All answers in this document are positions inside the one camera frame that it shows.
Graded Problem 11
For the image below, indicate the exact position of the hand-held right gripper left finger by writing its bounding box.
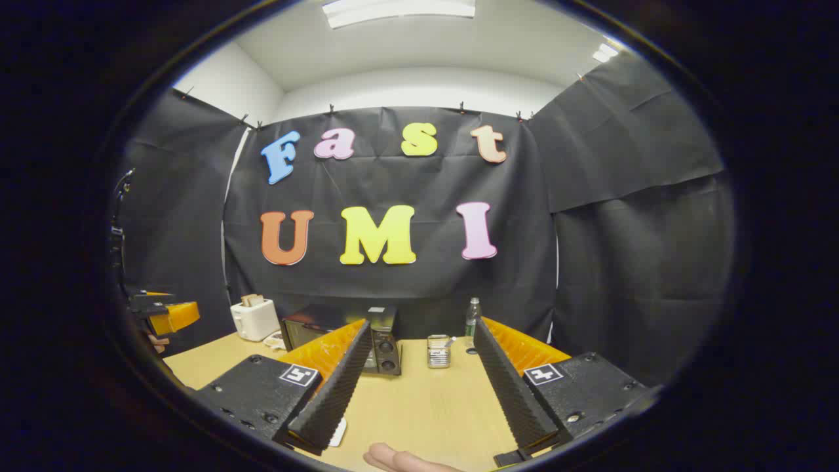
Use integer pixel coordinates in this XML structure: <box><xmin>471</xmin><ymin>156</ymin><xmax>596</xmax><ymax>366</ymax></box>
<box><xmin>190</xmin><ymin>319</ymin><xmax>373</xmax><ymax>457</ymax></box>

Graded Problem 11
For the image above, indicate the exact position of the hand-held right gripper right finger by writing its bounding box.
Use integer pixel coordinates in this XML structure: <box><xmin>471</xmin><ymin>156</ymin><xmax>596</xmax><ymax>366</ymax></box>
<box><xmin>473</xmin><ymin>317</ymin><xmax>650</xmax><ymax>467</ymax></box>

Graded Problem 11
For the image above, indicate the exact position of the black electric oven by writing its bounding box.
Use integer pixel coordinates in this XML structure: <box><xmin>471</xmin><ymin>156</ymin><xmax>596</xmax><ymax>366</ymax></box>
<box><xmin>281</xmin><ymin>305</ymin><xmax>402</xmax><ymax>376</ymax></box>

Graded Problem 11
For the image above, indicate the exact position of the clear plastic water bottle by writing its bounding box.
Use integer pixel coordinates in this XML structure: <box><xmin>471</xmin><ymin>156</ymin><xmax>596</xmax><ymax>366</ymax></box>
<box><xmin>465</xmin><ymin>297</ymin><xmax>482</xmax><ymax>348</ymax></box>

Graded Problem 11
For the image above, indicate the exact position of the clear glass jar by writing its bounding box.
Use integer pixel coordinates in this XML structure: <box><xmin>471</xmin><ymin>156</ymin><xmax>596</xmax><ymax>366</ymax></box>
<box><xmin>427</xmin><ymin>334</ymin><xmax>452</xmax><ymax>369</ymax></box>

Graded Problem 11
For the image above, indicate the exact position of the white toaster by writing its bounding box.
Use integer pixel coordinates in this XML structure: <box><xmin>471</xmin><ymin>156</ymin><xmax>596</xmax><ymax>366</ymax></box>
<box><xmin>230</xmin><ymin>298</ymin><xmax>281</xmax><ymax>342</ymax></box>

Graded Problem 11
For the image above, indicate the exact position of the black backdrop cloth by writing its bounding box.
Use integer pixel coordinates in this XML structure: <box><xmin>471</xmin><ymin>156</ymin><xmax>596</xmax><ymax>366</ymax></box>
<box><xmin>118</xmin><ymin>52</ymin><xmax>735</xmax><ymax>387</ymax></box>

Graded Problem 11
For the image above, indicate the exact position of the long ceiling light panel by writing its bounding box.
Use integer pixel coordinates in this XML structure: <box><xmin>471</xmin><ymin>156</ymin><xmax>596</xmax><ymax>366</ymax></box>
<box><xmin>321</xmin><ymin>0</ymin><xmax>477</xmax><ymax>30</ymax></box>

